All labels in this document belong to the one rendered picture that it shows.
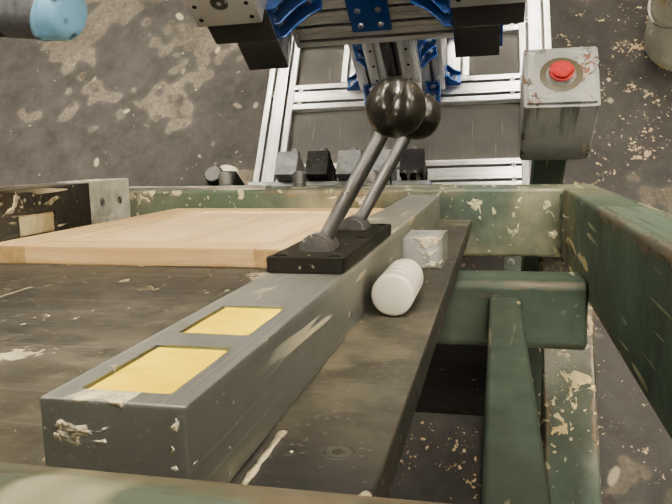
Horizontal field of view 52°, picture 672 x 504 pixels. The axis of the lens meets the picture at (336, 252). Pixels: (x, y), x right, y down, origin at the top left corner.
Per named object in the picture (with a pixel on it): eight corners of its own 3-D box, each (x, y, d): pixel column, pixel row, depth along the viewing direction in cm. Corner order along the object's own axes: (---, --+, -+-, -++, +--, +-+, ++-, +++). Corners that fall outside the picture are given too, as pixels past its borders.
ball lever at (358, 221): (372, 247, 59) (451, 106, 56) (364, 254, 56) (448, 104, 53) (334, 225, 60) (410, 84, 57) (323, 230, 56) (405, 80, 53)
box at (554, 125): (585, 107, 130) (598, 43, 114) (587, 162, 126) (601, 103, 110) (519, 109, 133) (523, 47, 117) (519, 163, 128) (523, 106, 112)
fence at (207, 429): (439, 219, 113) (439, 194, 112) (192, 532, 21) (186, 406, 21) (408, 219, 114) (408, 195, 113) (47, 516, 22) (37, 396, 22)
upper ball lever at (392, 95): (342, 272, 48) (440, 96, 45) (329, 282, 44) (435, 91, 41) (295, 244, 48) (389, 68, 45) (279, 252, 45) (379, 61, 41)
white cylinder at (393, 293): (413, 317, 47) (425, 294, 55) (413, 274, 47) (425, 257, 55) (370, 316, 48) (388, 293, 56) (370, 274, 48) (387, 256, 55)
